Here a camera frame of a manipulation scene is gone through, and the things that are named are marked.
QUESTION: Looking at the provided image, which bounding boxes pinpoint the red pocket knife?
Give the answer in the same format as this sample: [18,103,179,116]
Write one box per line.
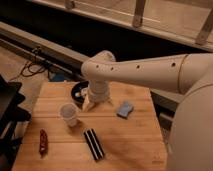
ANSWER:
[39,129,48,155]

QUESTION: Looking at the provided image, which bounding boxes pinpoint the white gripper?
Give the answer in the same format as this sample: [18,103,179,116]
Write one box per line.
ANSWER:
[82,91,110,112]

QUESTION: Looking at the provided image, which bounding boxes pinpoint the white bottle in bowl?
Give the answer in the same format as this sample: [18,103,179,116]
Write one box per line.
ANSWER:
[75,88,87,98]

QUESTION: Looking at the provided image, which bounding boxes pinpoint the floor cables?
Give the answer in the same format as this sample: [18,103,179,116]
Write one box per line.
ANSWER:
[9,59,48,82]

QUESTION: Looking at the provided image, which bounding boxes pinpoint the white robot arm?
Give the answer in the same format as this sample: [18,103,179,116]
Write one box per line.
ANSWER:
[81,51,213,171]

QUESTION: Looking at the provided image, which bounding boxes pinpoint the black chair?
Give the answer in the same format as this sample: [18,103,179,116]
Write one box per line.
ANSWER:
[0,75,31,171]

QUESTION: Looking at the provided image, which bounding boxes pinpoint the black round bowl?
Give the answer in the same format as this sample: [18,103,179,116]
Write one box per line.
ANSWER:
[71,81,89,108]

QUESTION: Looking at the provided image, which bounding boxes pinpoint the metal floor rail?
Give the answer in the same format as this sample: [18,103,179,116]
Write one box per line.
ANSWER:
[0,21,188,118]

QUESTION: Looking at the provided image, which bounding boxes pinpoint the blue sponge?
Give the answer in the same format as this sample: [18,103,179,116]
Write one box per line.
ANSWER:
[116,101,134,118]

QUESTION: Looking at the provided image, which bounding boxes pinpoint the white ceramic cup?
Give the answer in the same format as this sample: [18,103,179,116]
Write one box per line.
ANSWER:
[60,103,77,127]

